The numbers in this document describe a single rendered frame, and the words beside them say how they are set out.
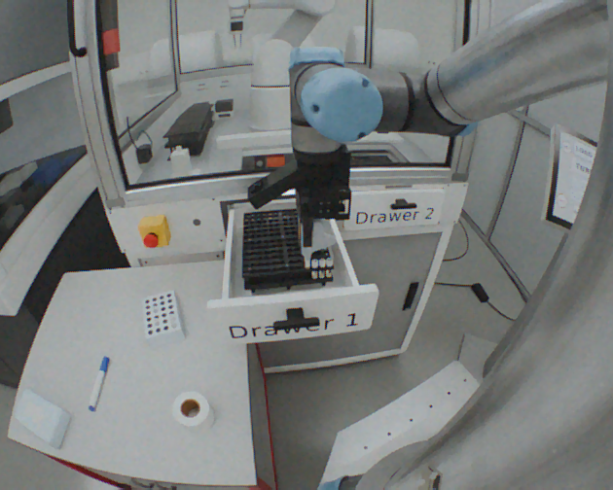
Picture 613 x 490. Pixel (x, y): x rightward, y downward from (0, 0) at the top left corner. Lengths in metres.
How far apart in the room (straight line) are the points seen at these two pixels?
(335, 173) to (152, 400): 0.54
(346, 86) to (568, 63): 0.20
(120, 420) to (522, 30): 0.78
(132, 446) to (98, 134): 0.67
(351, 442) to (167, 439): 0.33
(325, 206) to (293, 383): 1.07
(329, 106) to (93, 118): 0.60
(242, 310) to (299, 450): 0.92
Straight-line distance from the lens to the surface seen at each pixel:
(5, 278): 1.00
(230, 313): 0.52
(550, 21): 0.23
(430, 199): 0.88
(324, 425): 1.38
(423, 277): 1.14
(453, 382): 0.67
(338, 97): 0.30
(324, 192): 0.48
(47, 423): 0.72
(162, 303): 0.75
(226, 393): 0.61
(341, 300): 0.52
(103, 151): 0.80
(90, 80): 0.77
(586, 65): 0.23
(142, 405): 0.66
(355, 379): 1.48
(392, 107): 0.34
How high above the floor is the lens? 1.31
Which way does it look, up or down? 38 degrees down
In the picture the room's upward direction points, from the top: straight up
